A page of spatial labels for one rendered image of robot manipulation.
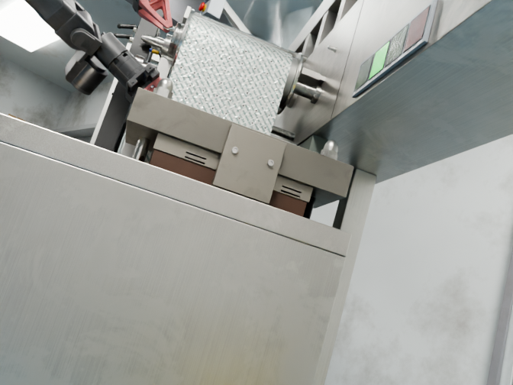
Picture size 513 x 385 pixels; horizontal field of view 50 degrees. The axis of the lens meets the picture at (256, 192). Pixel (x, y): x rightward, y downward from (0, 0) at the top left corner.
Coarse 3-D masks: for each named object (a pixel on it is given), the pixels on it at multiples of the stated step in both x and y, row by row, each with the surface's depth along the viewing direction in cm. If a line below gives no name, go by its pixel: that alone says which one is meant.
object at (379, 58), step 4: (388, 44) 91; (384, 48) 92; (376, 52) 95; (380, 52) 93; (384, 52) 91; (376, 56) 95; (380, 56) 93; (384, 56) 91; (376, 60) 94; (380, 60) 92; (384, 60) 90; (376, 64) 93; (380, 64) 91; (372, 68) 95; (376, 68) 92; (380, 68) 91; (372, 72) 94; (376, 72) 92
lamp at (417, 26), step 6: (426, 12) 80; (420, 18) 81; (414, 24) 83; (420, 24) 80; (414, 30) 82; (420, 30) 80; (408, 36) 83; (414, 36) 81; (420, 36) 79; (408, 42) 82; (414, 42) 80
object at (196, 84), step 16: (176, 64) 115; (192, 64) 116; (176, 80) 114; (192, 80) 115; (208, 80) 116; (224, 80) 117; (240, 80) 118; (176, 96) 114; (192, 96) 115; (208, 96) 115; (224, 96) 116; (240, 96) 117; (256, 96) 118; (272, 96) 119; (208, 112) 115; (224, 112) 116; (240, 112) 117; (256, 112) 118; (272, 112) 118; (256, 128) 117
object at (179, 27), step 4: (176, 24) 120; (180, 24) 120; (184, 24) 121; (176, 28) 119; (180, 28) 119; (176, 32) 119; (180, 32) 119; (176, 36) 119; (180, 36) 119; (172, 40) 119; (176, 40) 119; (172, 44) 119; (176, 44) 119; (172, 48) 120; (168, 52) 121; (172, 52) 121; (172, 56) 122
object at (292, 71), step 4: (184, 28) 117; (176, 48) 118; (292, 60) 123; (296, 60) 124; (172, 64) 121; (292, 64) 122; (296, 64) 123; (292, 68) 122; (296, 68) 122; (292, 72) 122; (288, 76) 121; (292, 76) 122; (288, 80) 121; (292, 80) 122; (288, 84) 122; (284, 88) 122; (288, 88) 122; (284, 92) 122; (288, 92) 122; (284, 96) 123; (284, 100) 124; (280, 104) 125
